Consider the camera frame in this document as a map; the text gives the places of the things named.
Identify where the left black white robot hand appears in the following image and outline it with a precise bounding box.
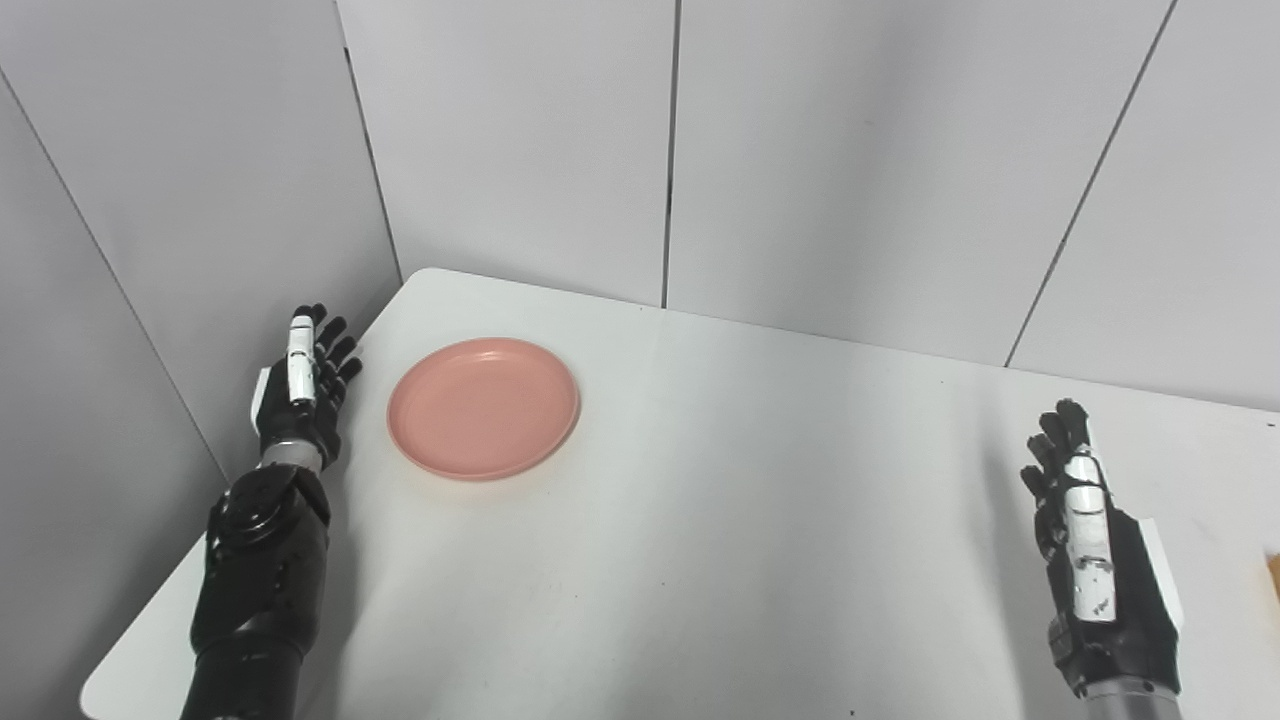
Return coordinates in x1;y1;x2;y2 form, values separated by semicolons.
250;304;364;471

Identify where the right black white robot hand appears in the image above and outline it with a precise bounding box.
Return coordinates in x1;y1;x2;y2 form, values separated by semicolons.
1020;399;1184;698

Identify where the pink round plate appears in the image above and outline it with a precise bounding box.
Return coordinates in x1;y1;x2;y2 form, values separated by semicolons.
387;337;582;483

